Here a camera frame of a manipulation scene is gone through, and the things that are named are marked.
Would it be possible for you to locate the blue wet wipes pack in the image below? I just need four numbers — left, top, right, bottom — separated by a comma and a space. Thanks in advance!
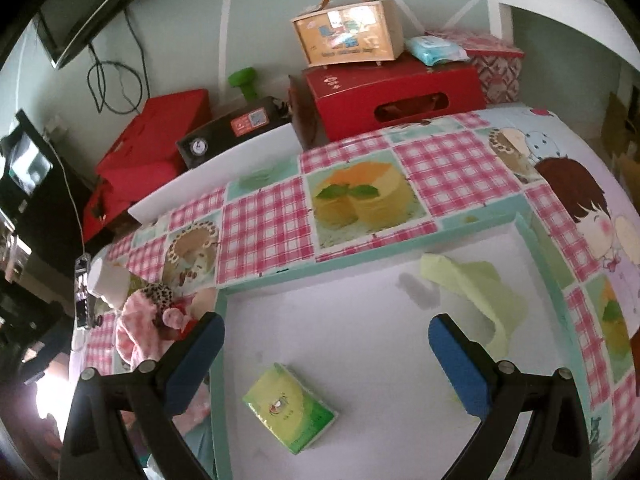
404, 35, 469, 67

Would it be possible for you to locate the black wall television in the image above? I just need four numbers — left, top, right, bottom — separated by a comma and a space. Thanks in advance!
35, 0, 171, 70

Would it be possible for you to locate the black monitor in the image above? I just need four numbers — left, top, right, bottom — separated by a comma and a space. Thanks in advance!
0, 109, 56, 211

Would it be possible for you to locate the black smartphone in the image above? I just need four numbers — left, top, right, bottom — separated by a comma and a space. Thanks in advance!
74, 255, 94, 329

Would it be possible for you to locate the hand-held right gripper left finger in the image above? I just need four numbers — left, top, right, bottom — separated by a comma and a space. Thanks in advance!
59, 311, 226, 480

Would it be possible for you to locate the brown cardboard box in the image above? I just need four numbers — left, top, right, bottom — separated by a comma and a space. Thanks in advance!
600, 91, 640, 171

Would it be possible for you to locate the red bag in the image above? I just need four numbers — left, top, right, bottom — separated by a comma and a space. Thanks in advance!
82, 89, 211, 243

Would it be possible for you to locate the white tray with teal rim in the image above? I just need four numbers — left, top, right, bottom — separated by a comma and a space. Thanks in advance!
209, 212, 596, 480

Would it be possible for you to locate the black case with gauge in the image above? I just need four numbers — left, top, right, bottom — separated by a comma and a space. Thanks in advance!
176, 96, 293, 171

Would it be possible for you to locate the white board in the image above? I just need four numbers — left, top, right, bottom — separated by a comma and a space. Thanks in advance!
127, 122, 301, 223

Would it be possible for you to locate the orange gift box with handle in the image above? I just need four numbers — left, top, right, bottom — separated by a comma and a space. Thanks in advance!
291, 0, 405, 68

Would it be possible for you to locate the white bottle with green label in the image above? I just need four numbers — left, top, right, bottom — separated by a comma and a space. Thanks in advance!
89, 258, 132, 308

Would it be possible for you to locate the light green cloth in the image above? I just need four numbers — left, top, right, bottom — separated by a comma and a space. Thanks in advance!
420, 253, 529, 358

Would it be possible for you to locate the red cardboard box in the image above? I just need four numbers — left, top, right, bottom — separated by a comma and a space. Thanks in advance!
289, 52, 488, 151

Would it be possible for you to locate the green dumbbell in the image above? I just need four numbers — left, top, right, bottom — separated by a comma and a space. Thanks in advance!
228, 67, 258, 102

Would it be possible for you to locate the leopard print scrunchie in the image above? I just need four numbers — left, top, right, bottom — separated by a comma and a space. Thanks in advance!
142, 282, 177, 307

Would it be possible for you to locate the black cable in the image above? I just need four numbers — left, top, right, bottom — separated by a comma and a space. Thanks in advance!
87, 7, 151, 116

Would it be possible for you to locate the green tissue packet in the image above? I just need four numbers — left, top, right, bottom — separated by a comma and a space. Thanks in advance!
242, 363, 338, 456

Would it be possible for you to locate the red patterned box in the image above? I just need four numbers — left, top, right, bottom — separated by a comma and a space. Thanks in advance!
425, 27, 526, 108

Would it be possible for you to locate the white charging cable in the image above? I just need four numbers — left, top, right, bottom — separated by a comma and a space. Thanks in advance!
47, 135, 88, 261

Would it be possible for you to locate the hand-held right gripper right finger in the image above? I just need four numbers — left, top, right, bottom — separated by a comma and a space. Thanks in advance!
428, 313, 593, 480

